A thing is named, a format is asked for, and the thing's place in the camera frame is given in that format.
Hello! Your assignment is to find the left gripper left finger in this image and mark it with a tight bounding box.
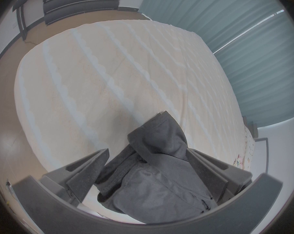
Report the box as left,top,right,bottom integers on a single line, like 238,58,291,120
41,148,110,204

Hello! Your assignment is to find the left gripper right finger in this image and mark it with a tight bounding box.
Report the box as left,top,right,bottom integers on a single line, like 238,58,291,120
186,148,253,206

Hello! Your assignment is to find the black T-shirt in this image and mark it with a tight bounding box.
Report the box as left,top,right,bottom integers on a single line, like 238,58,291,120
93,110,219,225

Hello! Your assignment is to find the white printed garment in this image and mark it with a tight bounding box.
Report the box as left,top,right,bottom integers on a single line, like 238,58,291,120
232,154,245,168

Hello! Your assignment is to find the white printed pillow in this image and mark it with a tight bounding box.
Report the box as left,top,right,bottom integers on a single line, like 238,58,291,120
244,127,256,172

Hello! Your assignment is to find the grey bedside table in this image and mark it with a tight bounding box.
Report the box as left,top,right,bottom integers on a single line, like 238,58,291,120
242,116,259,139

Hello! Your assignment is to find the bed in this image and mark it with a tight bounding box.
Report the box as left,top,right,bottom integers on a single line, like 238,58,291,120
14,19,270,220

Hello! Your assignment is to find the dark grey chest of drawers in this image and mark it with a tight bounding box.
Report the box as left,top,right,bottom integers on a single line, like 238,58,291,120
42,0,127,25

